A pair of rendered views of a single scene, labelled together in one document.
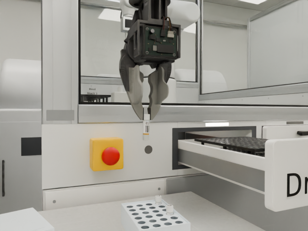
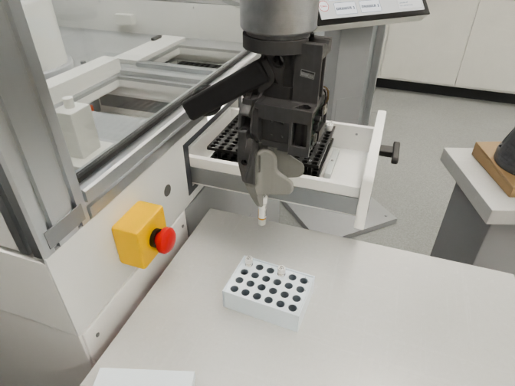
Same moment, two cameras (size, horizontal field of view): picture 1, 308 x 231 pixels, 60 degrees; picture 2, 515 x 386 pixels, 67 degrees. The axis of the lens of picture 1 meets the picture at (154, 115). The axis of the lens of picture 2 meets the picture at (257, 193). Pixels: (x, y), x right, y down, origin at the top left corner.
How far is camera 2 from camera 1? 0.48 m
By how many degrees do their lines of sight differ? 56
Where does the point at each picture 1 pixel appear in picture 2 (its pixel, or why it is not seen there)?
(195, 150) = (231, 171)
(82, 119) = (96, 208)
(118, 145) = (160, 217)
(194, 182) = (205, 194)
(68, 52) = (33, 104)
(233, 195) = not seen: hidden behind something
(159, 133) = (173, 161)
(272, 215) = not seen: hidden behind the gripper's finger
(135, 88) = (266, 180)
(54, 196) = (95, 329)
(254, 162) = (336, 188)
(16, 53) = not seen: outside the picture
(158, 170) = (178, 207)
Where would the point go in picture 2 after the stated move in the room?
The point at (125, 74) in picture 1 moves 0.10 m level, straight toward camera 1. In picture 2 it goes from (250, 165) to (329, 194)
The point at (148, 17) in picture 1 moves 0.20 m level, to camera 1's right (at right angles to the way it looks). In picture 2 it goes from (315, 99) to (403, 57)
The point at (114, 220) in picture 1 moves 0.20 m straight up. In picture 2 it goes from (211, 308) to (200, 207)
